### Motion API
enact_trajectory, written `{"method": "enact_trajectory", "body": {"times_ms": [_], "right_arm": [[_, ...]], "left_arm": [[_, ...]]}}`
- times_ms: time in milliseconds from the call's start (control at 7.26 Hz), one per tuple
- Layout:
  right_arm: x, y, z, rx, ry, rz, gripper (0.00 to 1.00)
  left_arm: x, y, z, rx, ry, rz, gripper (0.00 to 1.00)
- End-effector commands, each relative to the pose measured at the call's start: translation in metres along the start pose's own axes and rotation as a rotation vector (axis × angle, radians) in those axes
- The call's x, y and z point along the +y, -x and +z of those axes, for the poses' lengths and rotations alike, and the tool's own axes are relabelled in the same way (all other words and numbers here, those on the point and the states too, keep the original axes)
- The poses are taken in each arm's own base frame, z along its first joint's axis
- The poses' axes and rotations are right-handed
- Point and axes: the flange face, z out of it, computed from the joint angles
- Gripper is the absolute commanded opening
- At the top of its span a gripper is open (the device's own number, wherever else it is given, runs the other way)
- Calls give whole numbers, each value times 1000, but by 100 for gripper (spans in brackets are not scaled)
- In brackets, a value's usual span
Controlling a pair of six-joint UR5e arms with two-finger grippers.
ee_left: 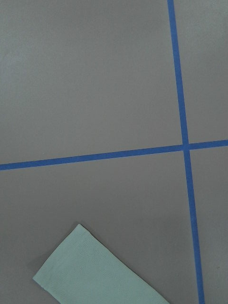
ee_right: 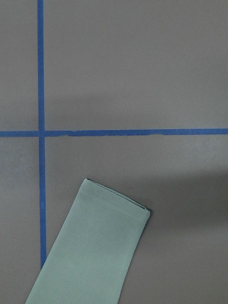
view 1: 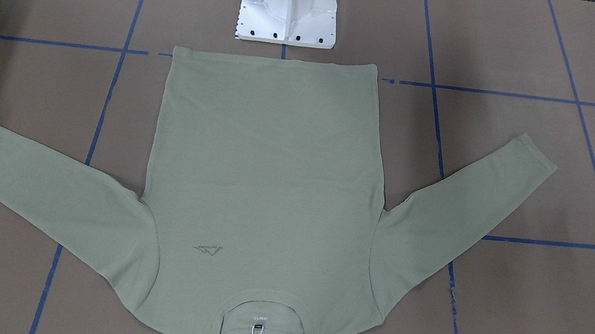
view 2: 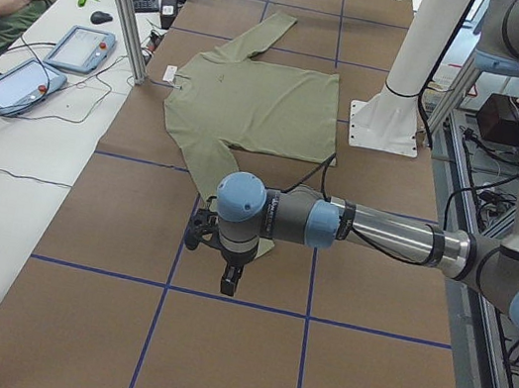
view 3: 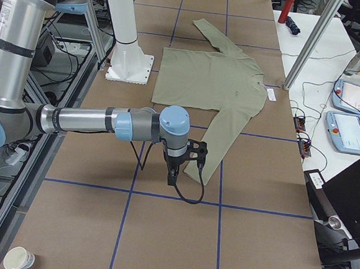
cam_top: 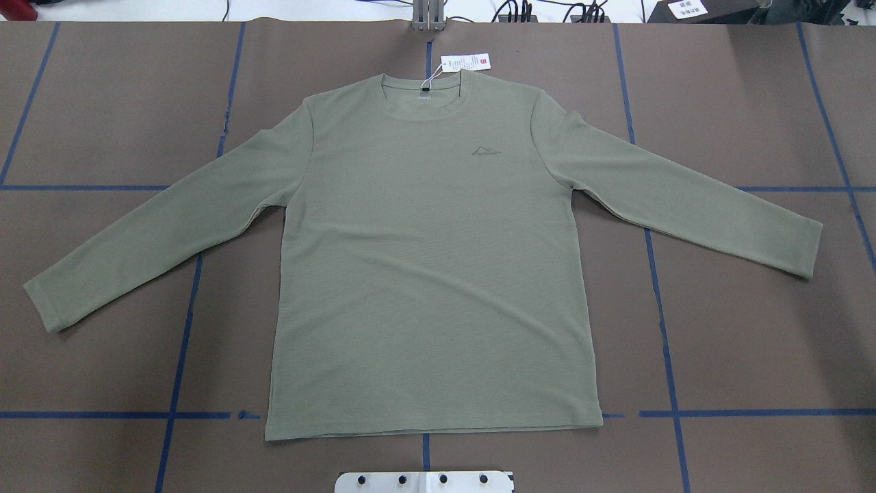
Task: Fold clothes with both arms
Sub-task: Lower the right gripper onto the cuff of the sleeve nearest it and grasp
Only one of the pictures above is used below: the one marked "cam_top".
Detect olive green long-sleeve shirt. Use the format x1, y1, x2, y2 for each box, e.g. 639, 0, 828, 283
24, 70, 823, 441

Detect white paper price tag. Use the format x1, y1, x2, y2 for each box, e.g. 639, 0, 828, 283
440, 53, 492, 74

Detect white labelled dark box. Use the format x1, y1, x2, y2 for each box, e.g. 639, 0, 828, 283
645, 1, 769, 25

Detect red cylinder bottle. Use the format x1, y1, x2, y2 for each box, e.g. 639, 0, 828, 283
0, 0, 38, 22

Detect grey aluminium frame post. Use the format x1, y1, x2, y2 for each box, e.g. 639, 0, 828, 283
411, 0, 446, 31

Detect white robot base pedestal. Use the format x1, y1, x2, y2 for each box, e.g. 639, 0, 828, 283
334, 470, 516, 492

